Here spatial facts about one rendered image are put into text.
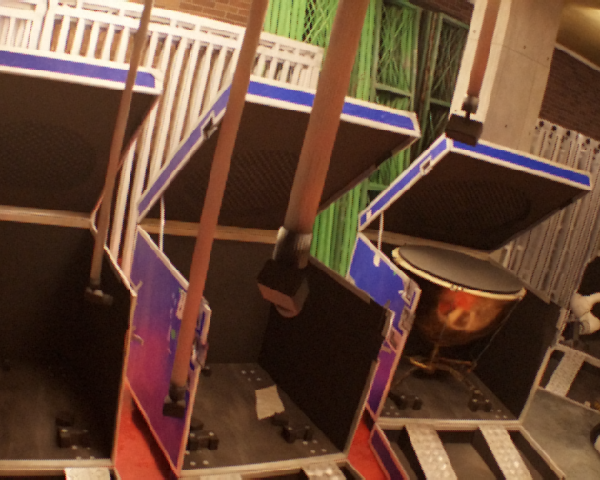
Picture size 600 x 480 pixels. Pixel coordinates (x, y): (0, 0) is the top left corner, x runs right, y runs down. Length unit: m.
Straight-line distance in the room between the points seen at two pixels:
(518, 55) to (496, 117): 0.50
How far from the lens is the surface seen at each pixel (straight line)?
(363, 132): 2.71
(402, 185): 3.65
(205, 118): 2.53
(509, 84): 4.63
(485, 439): 3.80
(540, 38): 4.88
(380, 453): 3.46
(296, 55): 4.49
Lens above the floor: 1.84
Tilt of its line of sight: 13 degrees down
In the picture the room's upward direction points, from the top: 14 degrees clockwise
